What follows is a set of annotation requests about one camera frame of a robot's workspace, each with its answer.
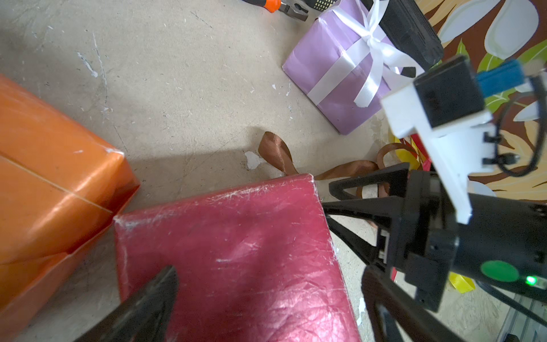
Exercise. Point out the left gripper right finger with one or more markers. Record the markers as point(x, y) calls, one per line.
point(391, 311)

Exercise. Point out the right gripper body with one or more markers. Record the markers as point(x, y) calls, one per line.
point(503, 244)

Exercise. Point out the magenta gift box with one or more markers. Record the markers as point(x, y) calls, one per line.
point(254, 263)

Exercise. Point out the white ribbon bow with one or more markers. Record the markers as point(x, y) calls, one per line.
point(387, 61)

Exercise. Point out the red ribbon bow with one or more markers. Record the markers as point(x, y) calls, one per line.
point(425, 160)

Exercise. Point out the black oval case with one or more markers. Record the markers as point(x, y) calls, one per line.
point(410, 32)

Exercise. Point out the orange gift box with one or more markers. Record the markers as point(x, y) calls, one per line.
point(61, 186)

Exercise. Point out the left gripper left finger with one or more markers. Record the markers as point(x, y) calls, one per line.
point(144, 316)

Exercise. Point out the brown ribbon bow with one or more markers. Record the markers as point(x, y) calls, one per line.
point(277, 154)

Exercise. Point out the lilac gift box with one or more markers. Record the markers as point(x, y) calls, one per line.
point(317, 51)

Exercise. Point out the yellow ribbon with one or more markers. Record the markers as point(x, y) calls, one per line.
point(406, 152)

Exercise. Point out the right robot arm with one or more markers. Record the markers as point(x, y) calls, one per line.
point(368, 195)

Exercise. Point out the orange handled pliers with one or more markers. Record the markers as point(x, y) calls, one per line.
point(295, 9)

